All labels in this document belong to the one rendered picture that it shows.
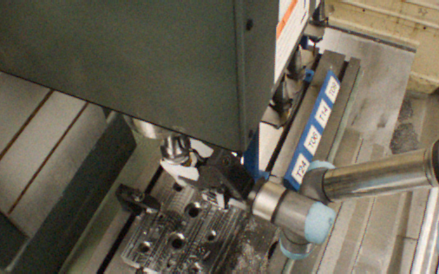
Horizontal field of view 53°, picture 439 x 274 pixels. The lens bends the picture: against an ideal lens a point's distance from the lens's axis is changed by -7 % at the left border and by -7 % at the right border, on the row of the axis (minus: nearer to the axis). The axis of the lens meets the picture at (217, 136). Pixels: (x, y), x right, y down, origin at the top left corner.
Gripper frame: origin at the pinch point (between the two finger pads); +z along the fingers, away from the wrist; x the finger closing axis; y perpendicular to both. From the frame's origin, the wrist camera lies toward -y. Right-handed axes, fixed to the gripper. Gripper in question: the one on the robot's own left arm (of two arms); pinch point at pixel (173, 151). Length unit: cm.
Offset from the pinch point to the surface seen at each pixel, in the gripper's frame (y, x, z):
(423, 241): 49, 31, -62
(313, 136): 36, 42, -18
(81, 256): 68, -19, 38
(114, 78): -36.8, -12.2, -4.4
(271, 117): 8.2, 23.1, -11.7
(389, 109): 55, 80, -36
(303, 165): 36, 31, -19
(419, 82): 59, 104, -43
